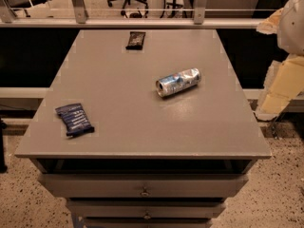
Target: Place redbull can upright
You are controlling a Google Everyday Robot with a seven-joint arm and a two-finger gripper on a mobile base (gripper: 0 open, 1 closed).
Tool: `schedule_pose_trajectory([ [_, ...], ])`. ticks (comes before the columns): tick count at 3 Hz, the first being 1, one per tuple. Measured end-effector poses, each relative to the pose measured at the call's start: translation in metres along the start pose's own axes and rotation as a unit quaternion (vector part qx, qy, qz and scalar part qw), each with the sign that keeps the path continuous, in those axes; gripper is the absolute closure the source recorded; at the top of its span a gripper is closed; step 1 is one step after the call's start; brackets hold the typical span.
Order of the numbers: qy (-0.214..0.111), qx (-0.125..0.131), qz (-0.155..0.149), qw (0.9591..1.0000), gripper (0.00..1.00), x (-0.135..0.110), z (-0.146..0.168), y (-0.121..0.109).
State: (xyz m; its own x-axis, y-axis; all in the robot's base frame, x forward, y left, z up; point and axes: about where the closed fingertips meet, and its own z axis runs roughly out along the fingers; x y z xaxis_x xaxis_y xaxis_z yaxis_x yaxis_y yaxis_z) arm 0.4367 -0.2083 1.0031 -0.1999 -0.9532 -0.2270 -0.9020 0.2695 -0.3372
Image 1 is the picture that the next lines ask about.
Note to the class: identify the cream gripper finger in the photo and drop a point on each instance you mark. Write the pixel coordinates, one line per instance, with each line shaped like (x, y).
(283, 82)
(270, 25)

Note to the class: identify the silver blue redbull can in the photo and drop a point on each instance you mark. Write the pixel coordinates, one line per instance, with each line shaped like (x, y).
(177, 82)

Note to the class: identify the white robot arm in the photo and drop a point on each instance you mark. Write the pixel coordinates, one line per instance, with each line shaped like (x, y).
(290, 35)

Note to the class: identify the metal guard railing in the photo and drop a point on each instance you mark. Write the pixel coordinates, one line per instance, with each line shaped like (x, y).
(162, 14)

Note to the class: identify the dark snack bag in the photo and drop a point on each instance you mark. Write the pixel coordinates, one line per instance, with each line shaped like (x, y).
(136, 40)

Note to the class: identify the grey drawer cabinet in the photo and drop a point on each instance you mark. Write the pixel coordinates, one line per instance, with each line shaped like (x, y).
(208, 128)

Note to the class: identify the blue snack packet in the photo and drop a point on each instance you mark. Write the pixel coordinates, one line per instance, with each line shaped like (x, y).
(75, 120)

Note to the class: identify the drawer with knob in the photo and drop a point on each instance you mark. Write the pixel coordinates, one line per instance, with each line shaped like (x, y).
(142, 186)
(142, 209)

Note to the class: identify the top drawer with knob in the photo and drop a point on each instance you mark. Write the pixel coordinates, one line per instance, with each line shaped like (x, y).
(142, 186)

